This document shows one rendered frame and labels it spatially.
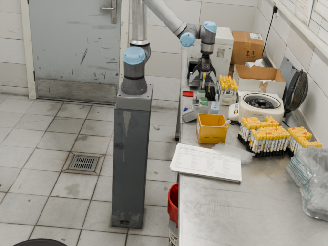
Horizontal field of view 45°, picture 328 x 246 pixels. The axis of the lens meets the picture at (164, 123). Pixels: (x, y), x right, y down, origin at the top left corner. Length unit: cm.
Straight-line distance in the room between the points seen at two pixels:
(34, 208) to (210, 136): 146
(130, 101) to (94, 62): 193
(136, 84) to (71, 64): 202
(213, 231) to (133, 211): 121
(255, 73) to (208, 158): 100
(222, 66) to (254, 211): 132
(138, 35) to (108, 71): 187
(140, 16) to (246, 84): 74
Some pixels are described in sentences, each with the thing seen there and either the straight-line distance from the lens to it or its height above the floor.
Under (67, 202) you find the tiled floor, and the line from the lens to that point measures 293.
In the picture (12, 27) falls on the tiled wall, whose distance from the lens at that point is 429.
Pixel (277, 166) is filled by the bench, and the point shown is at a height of 88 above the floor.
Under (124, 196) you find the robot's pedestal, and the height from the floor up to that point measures 26.
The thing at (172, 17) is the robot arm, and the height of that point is 139.
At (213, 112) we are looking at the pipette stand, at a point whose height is 96.
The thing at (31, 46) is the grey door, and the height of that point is 58.
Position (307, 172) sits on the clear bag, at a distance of 176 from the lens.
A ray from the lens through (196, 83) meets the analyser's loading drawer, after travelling 253.
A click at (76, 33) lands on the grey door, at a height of 75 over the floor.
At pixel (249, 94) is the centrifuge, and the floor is 99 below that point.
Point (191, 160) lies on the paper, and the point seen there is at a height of 89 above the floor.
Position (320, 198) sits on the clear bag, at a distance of 164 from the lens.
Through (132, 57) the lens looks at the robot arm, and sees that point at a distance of 214.
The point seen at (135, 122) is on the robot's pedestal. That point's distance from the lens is 225.
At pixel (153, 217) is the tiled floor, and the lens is 280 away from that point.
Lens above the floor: 186
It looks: 28 degrees down
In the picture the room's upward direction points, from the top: 5 degrees clockwise
